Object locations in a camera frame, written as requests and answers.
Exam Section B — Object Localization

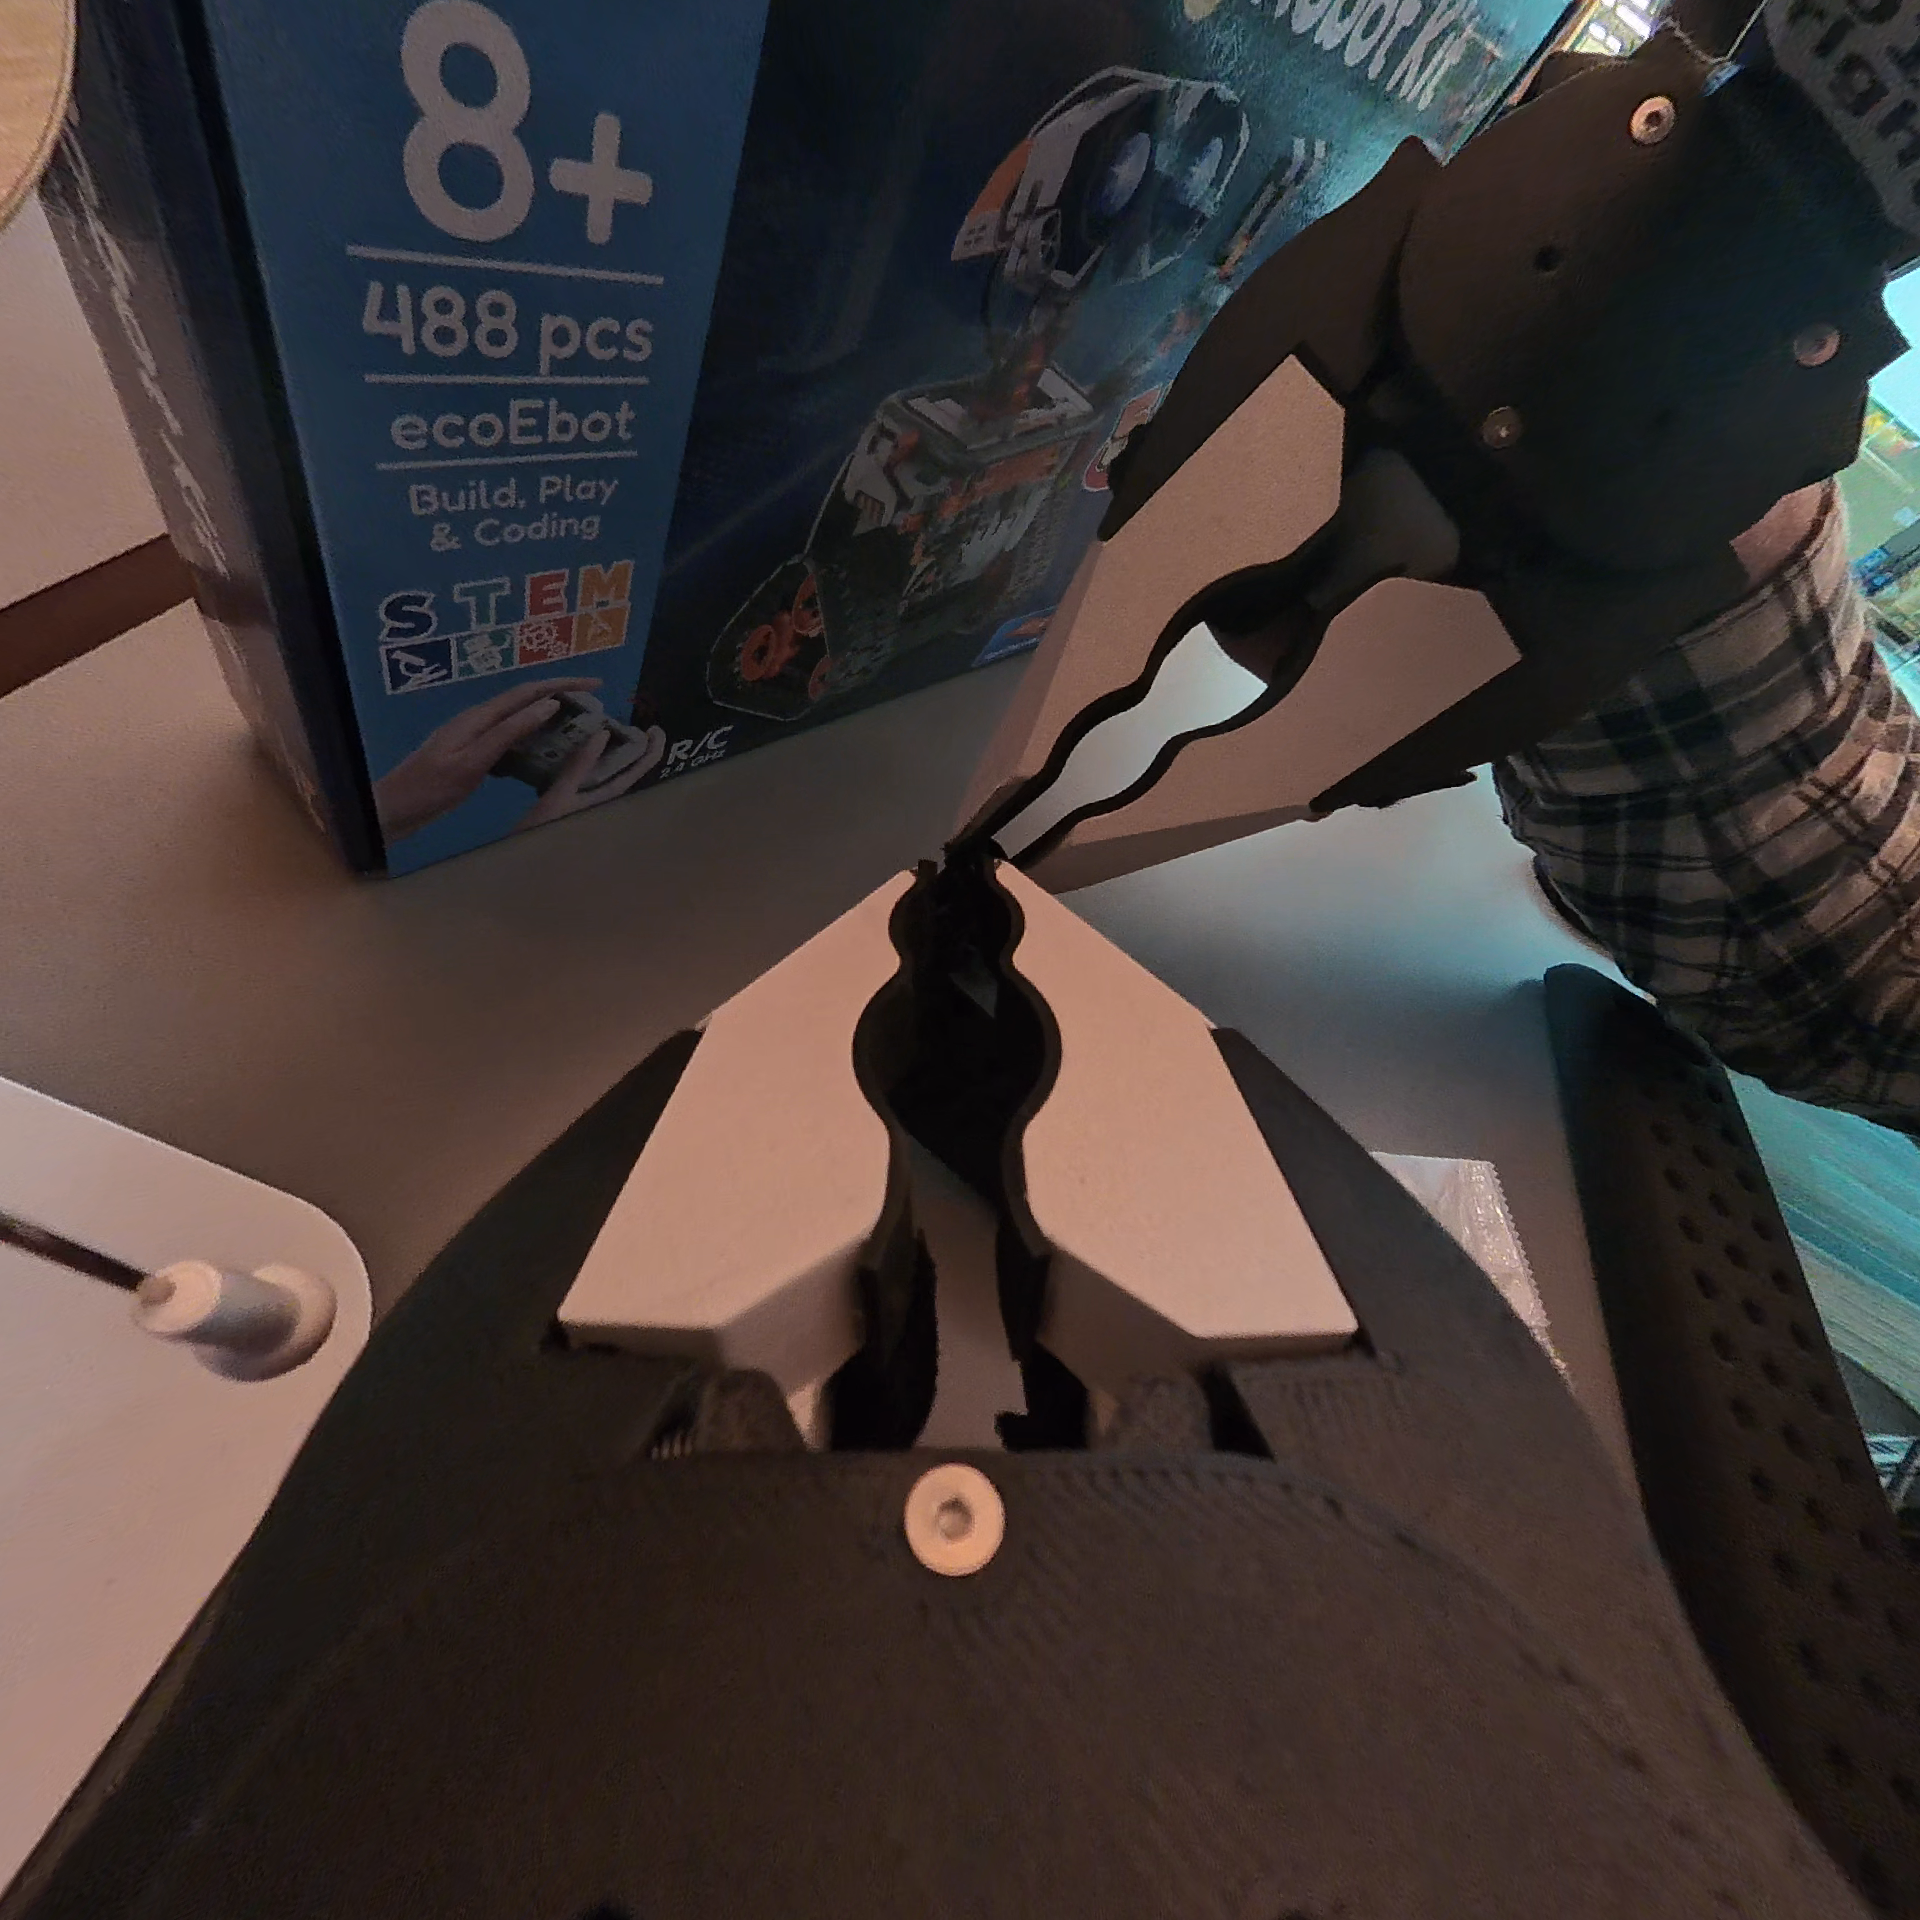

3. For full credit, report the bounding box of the black battery box block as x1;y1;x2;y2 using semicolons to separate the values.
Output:
897;862;1057;1206

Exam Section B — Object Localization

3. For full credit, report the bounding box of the clear bag of building parts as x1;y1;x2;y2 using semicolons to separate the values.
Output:
1376;1152;1551;1361

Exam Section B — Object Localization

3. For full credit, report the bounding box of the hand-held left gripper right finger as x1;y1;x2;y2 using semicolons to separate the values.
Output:
998;872;1363;1421

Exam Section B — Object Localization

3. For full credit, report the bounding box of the blue toy kit box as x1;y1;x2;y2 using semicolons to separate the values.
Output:
36;0;1593;881

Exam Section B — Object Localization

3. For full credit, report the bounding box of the grey desk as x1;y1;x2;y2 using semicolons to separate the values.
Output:
0;194;1652;1920

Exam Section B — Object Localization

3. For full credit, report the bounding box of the page holder wire white tip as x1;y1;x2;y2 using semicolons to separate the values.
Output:
0;1217;339;1383

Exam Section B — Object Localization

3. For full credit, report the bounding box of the white book stand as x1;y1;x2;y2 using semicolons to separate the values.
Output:
0;1078;372;1920

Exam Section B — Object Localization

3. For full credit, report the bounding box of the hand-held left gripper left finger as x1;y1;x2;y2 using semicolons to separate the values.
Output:
558;866;939;1450

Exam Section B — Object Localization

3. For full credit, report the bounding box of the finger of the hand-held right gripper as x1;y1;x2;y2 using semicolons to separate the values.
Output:
1002;574;1528;896
954;365;1347;848

